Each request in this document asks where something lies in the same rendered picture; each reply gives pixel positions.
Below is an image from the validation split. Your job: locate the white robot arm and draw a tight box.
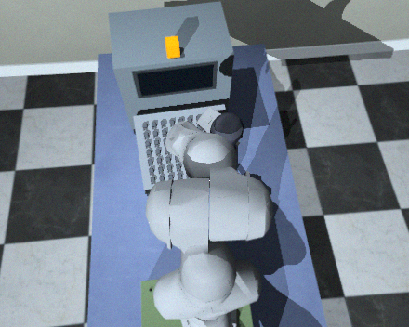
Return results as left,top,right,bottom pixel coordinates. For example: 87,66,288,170
146,107,273,327

